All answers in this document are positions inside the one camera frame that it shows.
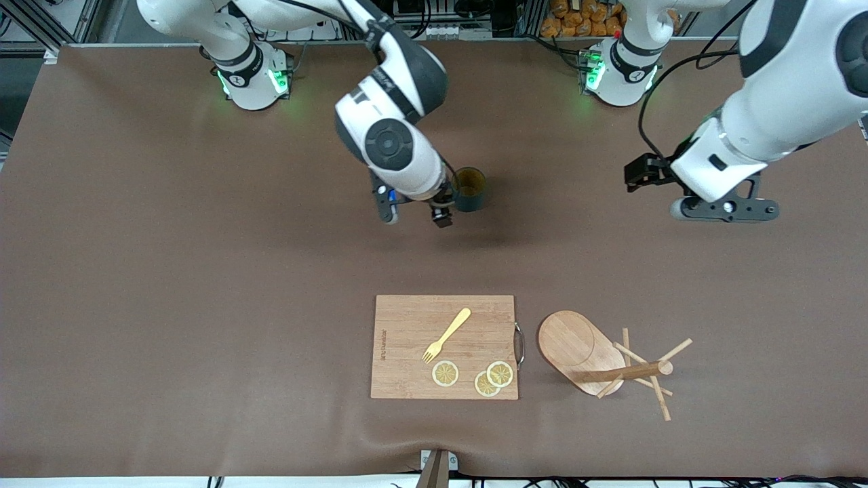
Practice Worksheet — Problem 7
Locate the aluminium frame post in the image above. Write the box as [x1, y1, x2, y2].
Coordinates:
[0, 0, 104, 63]

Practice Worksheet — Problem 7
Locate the brown table mat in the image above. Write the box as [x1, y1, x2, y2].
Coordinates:
[0, 39, 868, 479]

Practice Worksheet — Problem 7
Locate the yellow plastic fork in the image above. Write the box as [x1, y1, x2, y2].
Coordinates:
[422, 308, 472, 365]

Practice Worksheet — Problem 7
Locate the bamboo cutting board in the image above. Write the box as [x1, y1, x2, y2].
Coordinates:
[370, 294, 519, 401]

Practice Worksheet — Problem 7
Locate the orange packaged goods pile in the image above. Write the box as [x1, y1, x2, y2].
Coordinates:
[540, 0, 628, 39]

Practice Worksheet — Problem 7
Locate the wooden mug rack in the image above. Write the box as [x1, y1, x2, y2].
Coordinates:
[538, 310, 694, 422]

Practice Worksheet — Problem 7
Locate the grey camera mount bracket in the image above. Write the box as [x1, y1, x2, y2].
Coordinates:
[415, 449, 459, 488]

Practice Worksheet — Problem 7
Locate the dark green mug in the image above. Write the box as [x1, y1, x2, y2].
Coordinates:
[450, 167, 488, 214]

